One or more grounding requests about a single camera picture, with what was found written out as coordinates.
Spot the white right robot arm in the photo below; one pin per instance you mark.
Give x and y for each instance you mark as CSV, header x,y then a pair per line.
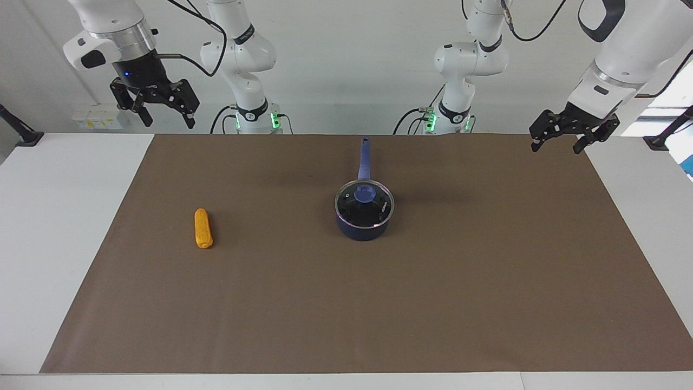
x,y
241,51

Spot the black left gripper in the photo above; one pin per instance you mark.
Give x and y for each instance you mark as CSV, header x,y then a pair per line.
x,y
593,118

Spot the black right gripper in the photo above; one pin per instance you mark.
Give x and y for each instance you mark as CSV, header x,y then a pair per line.
x,y
142,70

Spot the yellow corn cob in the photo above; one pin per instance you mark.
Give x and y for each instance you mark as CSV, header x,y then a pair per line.
x,y
203,228

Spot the white wall socket box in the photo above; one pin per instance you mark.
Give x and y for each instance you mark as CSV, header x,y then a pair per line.
x,y
97,118

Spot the light blue object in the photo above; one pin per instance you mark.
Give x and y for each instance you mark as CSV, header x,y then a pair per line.
x,y
688,167

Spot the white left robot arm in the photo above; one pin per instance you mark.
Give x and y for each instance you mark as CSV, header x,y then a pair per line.
x,y
631,51

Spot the dark blue saucepan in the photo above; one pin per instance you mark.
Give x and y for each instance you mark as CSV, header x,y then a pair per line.
x,y
364,230

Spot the glass lid blue knob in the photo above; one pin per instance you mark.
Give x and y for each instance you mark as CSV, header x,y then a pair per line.
x,y
364,205

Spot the black clamp stand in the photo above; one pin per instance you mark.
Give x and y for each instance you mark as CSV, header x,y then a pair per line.
x,y
21,134
665,138

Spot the brown table mat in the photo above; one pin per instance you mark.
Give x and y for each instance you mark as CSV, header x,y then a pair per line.
x,y
379,303

